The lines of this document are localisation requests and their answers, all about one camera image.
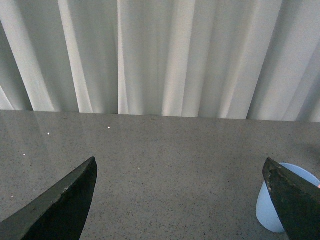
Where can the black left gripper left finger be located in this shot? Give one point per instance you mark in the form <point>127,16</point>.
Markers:
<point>60,213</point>

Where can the white curtain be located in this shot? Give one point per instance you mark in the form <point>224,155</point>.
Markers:
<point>228,59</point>

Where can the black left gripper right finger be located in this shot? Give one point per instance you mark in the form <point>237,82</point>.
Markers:
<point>296,201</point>

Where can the blue cup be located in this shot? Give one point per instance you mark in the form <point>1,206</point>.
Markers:
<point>265,210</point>

